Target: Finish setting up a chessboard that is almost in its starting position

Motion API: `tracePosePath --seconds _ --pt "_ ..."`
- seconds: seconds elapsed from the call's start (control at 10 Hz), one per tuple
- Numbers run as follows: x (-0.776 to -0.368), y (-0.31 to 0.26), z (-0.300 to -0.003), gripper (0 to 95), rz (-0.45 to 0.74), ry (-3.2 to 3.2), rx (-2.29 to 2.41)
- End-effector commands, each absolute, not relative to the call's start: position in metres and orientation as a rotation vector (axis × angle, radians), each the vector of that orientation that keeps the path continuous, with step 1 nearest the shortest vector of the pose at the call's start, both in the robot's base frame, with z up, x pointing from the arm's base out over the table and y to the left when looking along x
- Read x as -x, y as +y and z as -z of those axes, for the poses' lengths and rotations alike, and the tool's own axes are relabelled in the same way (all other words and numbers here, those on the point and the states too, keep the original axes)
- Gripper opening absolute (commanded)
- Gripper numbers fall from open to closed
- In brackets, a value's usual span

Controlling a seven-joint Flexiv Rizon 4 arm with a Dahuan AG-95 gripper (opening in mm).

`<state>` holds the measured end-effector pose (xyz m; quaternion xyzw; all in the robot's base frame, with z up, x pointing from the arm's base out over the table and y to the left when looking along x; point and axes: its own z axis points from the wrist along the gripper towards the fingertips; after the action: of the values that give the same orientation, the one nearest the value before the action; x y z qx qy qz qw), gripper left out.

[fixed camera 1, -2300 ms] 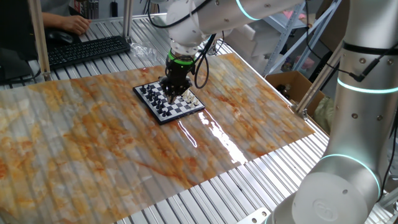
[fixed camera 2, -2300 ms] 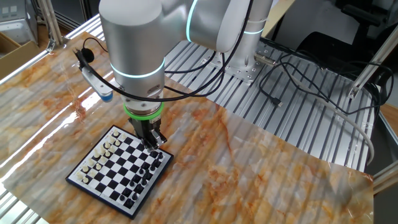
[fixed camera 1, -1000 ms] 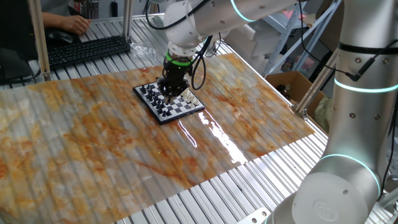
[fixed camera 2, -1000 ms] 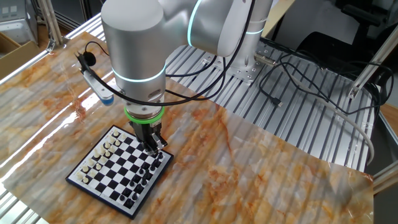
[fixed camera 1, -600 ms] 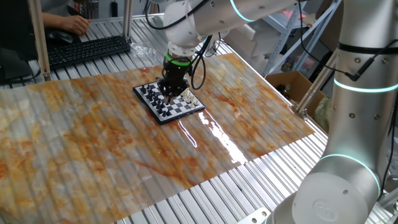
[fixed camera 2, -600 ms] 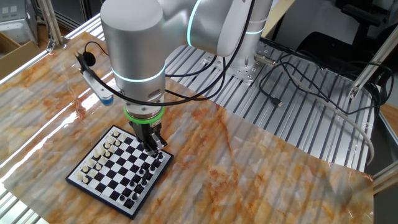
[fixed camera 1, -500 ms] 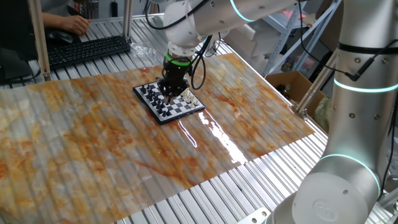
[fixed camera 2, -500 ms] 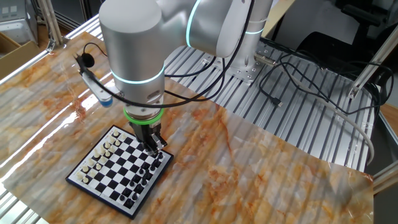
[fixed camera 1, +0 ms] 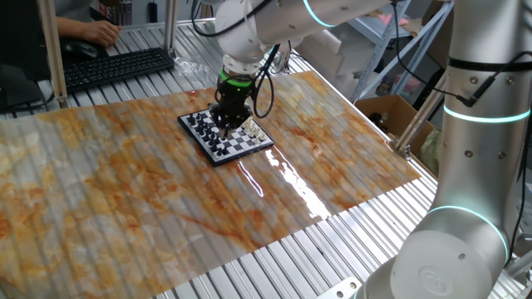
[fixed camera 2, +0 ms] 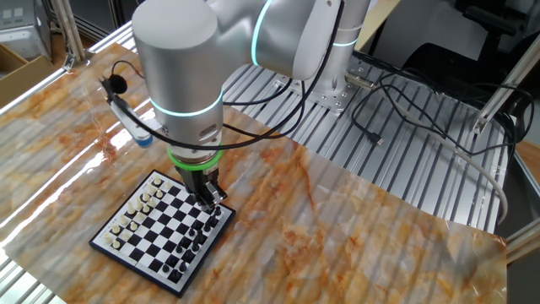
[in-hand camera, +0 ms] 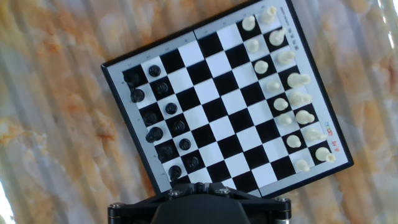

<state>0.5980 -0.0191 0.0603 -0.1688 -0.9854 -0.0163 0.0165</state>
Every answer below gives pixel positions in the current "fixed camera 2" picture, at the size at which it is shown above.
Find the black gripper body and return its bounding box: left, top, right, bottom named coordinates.
left=175, top=165, right=219, bottom=199

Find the black and white chessboard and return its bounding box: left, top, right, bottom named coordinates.
left=88, top=169, right=236, bottom=299

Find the orange marble pattern mat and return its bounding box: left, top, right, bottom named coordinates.
left=0, top=41, right=508, bottom=304

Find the slanted aluminium strut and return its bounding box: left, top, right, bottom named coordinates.
left=471, top=31, right=540, bottom=135
left=50, top=0, right=88, bottom=73

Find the brown cardboard box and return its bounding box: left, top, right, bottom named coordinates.
left=0, top=41, right=58, bottom=109

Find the grey metal cabinet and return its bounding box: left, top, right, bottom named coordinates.
left=0, top=0, right=52, bottom=62

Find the light wooden board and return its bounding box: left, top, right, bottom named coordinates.
left=354, top=0, right=402, bottom=41

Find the black office chair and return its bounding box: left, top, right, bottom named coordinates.
left=400, top=0, right=540, bottom=102

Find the aluminium profile bar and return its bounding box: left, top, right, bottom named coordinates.
left=504, top=219, right=540, bottom=265

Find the green flange ring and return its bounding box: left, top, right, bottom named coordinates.
left=166, top=143, right=224, bottom=172

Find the black camera cable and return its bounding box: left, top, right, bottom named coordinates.
left=99, top=0, right=345, bottom=152

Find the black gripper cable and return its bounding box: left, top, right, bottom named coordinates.
left=221, top=78, right=307, bottom=140

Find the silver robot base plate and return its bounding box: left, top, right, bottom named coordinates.
left=273, top=62, right=376, bottom=114

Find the black usb cable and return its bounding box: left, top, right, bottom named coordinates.
left=349, top=69, right=537, bottom=157

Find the grey cable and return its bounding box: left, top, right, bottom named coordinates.
left=391, top=100, right=510, bottom=225

